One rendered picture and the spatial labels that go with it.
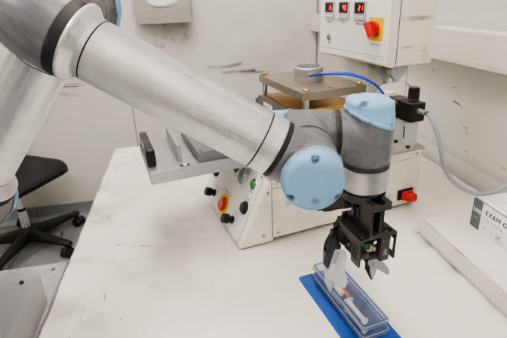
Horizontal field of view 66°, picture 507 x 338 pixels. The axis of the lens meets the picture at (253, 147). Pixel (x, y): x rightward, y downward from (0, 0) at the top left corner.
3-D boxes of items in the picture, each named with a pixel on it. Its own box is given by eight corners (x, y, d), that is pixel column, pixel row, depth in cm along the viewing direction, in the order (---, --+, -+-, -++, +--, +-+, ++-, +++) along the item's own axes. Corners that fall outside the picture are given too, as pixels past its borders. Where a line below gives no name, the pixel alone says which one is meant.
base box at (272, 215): (347, 161, 142) (349, 116, 136) (424, 210, 109) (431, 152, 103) (204, 192, 125) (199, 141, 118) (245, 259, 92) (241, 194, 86)
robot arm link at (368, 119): (336, 90, 63) (390, 90, 62) (333, 154, 67) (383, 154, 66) (344, 104, 55) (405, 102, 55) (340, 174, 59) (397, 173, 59)
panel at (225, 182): (205, 193, 123) (225, 138, 119) (237, 244, 96) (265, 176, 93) (199, 192, 122) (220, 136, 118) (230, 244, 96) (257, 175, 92)
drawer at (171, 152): (242, 138, 117) (241, 112, 114) (272, 164, 97) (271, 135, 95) (140, 155, 107) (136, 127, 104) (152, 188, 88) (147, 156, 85)
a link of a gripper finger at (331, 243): (320, 268, 69) (338, 224, 67) (316, 262, 70) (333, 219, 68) (342, 269, 71) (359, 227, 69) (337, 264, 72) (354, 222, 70)
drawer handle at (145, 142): (148, 145, 103) (145, 130, 102) (156, 165, 90) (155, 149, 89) (140, 145, 102) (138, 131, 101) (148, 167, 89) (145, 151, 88)
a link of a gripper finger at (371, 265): (385, 295, 71) (375, 259, 66) (366, 275, 76) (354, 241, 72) (400, 286, 71) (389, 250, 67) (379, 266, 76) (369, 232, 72)
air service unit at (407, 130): (387, 134, 103) (392, 78, 97) (429, 152, 90) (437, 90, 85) (370, 137, 101) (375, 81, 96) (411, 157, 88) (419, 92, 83)
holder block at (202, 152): (237, 127, 114) (236, 119, 113) (264, 150, 96) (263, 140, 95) (181, 136, 108) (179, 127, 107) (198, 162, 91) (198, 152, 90)
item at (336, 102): (315, 99, 121) (316, 69, 117) (358, 118, 102) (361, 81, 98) (264, 107, 115) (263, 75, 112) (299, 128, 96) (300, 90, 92)
